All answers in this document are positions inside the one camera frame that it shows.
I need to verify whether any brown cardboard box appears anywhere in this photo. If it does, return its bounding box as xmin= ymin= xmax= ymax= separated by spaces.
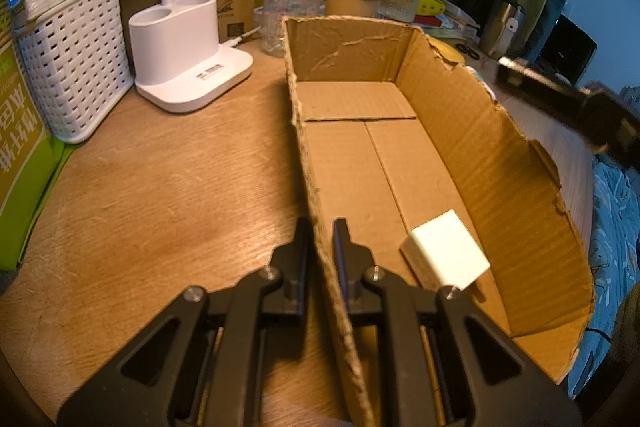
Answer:
xmin=281 ymin=14 xmax=597 ymax=427

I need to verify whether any green printed package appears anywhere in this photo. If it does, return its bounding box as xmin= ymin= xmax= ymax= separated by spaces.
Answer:
xmin=0 ymin=22 xmax=76 ymax=273

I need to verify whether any patterned blue blanket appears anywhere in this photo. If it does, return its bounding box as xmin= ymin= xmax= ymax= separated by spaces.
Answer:
xmin=592 ymin=152 xmax=640 ymax=308

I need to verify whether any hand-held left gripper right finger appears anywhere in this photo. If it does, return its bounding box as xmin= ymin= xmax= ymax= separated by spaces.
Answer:
xmin=332 ymin=218 xmax=583 ymax=427

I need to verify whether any steel tumbler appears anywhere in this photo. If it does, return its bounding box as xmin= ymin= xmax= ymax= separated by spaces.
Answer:
xmin=480 ymin=0 xmax=526 ymax=60

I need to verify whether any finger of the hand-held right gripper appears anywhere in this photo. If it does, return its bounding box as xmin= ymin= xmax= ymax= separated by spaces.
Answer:
xmin=496 ymin=56 xmax=583 ymax=108

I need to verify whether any white desk lamp base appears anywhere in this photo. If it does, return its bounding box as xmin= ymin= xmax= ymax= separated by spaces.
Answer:
xmin=127 ymin=0 xmax=254 ymax=114

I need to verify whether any white lamp cable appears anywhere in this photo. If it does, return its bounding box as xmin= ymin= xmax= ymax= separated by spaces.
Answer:
xmin=225 ymin=27 xmax=263 ymax=48

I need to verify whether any white woven plastic basket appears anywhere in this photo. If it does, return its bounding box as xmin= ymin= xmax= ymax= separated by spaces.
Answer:
xmin=12 ymin=0 xmax=136 ymax=144

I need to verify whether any stack of colourful books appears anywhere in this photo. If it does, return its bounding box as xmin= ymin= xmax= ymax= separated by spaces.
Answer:
xmin=417 ymin=0 xmax=481 ymax=42

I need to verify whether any white charger adapter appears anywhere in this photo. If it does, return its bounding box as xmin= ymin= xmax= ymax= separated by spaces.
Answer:
xmin=399 ymin=209 xmax=491 ymax=303

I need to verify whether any dark screen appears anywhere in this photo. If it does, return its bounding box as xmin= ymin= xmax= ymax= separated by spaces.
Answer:
xmin=540 ymin=14 xmax=598 ymax=85

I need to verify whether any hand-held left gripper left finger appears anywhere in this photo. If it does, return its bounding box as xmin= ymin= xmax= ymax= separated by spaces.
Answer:
xmin=56 ymin=217 xmax=313 ymax=427

